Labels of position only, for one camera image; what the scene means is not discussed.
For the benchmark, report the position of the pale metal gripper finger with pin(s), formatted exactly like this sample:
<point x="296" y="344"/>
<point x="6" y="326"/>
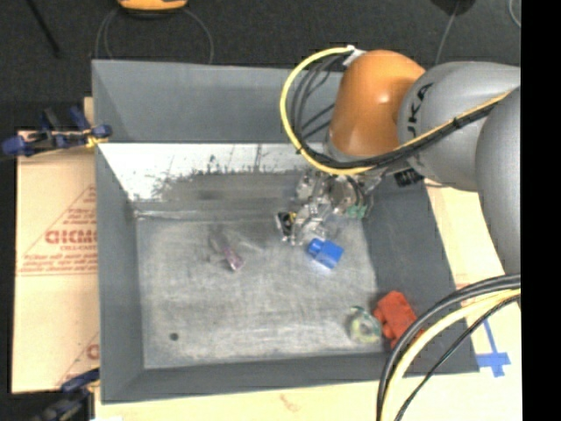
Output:
<point x="285" y="224"/>
<point x="301" y="233"/>

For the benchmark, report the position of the blue toy block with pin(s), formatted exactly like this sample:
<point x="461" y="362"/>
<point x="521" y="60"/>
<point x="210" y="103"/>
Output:
<point x="325" y="252"/>

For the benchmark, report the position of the clear plastic tube, purple end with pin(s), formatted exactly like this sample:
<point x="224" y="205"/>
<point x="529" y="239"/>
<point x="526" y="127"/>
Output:
<point x="228" y="252"/>

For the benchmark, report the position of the grey metal bin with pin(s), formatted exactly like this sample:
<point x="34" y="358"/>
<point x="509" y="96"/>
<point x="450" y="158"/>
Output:
<point x="245" y="305"/>

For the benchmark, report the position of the clear glass thing, green inside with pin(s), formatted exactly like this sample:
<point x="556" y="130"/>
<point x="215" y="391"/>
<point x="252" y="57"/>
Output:
<point x="363" y="325"/>

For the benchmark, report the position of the red toy block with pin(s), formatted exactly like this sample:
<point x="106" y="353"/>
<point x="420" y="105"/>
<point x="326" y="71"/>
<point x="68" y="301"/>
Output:
<point x="394" y="316"/>

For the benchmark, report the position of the brown cardboard board, red print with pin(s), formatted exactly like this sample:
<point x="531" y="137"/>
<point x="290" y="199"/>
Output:
<point x="52" y="287"/>

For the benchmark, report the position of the black cylinder on white bracket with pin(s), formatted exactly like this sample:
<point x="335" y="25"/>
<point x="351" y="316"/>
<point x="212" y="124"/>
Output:
<point x="405" y="178"/>

